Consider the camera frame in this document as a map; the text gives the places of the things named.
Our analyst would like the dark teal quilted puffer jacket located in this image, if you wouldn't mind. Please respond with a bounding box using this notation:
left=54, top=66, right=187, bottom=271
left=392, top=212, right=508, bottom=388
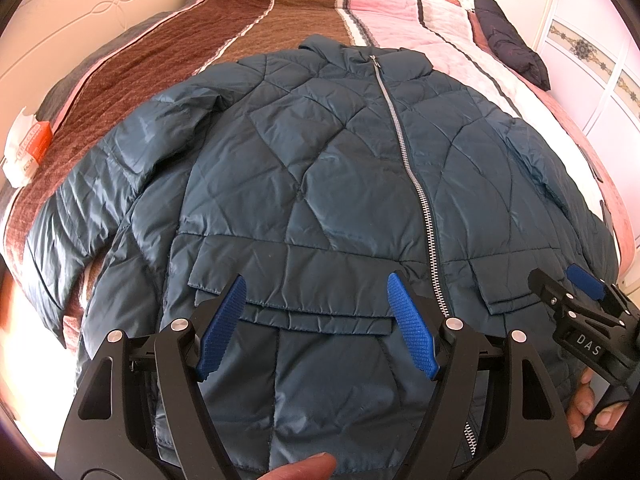
left=23, top=36, right=618, bottom=479

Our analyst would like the person's right hand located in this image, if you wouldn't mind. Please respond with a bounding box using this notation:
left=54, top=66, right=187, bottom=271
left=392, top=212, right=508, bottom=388
left=566, top=368, right=628, bottom=438

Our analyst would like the person's left hand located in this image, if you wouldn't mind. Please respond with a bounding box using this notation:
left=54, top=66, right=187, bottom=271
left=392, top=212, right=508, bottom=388
left=259, top=452, right=337, bottom=480

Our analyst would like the white wardrobe with ornamental panels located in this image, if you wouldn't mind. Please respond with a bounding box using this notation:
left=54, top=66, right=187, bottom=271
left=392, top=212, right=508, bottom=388
left=538, top=0, right=639, bottom=292

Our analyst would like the folded dark navy garment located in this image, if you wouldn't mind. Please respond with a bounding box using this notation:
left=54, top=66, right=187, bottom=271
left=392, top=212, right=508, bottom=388
left=474, top=0, right=551, bottom=91

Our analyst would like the orange and white package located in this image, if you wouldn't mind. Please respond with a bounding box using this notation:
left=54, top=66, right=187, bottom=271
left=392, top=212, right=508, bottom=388
left=1, top=107, right=53, bottom=188

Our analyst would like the brown and pink striped blanket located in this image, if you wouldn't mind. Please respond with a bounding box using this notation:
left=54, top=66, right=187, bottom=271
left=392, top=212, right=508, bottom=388
left=2, top=0, right=634, bottom=349

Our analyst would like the pink upholstered headboard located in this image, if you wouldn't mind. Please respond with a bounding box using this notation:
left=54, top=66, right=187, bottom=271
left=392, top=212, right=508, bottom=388
left=1, top=0, right=184, bottom=139

